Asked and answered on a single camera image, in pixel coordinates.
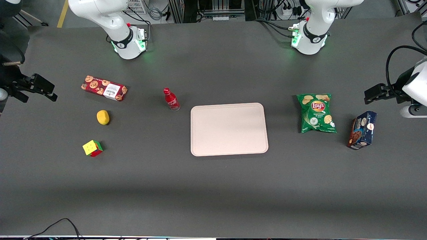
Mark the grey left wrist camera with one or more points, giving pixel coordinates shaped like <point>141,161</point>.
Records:
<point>413,111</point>

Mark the red cookie box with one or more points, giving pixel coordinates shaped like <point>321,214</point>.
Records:
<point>104,88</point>

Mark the blue chocolate cookie box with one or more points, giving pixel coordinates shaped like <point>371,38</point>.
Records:
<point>363,130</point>

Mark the aluminium frame rack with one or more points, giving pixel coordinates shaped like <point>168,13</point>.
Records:
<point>217,10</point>

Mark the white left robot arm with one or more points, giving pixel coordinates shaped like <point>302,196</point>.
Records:
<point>313,30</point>

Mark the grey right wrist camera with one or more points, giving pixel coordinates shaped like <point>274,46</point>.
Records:
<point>2,95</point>

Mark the black tripod leg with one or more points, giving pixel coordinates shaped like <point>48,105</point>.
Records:
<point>33,18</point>

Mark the yellow lemon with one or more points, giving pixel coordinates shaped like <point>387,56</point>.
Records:
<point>103,117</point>

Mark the red coke bottle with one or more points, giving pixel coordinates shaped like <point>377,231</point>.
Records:
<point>171,99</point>

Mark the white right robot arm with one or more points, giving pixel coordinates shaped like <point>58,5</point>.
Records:
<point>116,23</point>

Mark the white power strip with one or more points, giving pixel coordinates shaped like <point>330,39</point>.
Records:
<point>290,11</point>

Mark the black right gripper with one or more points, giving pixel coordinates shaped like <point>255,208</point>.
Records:
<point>11,84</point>

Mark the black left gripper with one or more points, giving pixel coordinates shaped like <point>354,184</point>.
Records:
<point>395,90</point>

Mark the beige plastic tray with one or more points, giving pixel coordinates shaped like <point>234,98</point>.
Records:
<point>229,129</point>

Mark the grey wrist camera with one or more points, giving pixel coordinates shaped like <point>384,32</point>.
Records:
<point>2,95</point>
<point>413,111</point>

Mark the white vented box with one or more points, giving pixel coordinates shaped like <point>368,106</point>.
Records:
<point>136,6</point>

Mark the green Lay's chips bag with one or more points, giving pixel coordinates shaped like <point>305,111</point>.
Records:
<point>317,115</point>

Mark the rubik's cube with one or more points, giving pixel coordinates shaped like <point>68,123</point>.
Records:
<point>92,148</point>

